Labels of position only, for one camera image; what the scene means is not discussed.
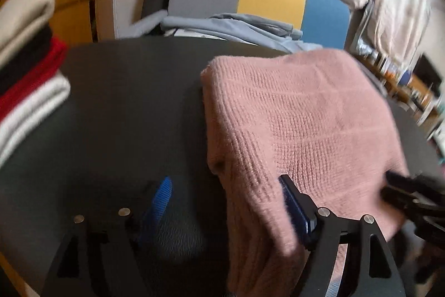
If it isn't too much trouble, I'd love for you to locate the pink knit sweater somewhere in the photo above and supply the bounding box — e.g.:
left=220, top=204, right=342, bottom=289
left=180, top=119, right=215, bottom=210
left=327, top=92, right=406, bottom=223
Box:
left=201, top=49, right=408, bottom=296

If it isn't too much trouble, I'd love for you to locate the cluttered wooden desk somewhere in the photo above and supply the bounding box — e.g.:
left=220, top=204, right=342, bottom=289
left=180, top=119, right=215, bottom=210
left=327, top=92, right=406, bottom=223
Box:
left=355, top=55, right=444, bottom=139

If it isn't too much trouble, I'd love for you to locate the white folded sweater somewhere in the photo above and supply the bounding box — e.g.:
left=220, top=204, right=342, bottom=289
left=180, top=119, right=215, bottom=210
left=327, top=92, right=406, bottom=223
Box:
left=0, top=71, right=71, bottom=166

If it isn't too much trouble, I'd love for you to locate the red folded sweater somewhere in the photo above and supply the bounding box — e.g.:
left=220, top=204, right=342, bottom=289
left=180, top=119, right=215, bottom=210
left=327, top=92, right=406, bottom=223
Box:
left=1, top=37, right=68, bottom=120

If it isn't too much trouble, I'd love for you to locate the black folded sweater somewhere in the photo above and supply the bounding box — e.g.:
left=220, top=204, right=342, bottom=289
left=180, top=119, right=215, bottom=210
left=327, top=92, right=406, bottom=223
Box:
left=0, top=25, right=53, bottom=96

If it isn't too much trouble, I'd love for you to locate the light blue grey garment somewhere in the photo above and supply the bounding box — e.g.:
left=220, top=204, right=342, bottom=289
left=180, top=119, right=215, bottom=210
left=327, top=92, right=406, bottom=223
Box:
left=160, top=13, right=325, bottom=54

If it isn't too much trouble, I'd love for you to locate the beige folded sweater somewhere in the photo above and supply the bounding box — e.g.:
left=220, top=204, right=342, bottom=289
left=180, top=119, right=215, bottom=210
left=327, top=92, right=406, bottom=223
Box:
left=0, top=0, right=56, bottom=68

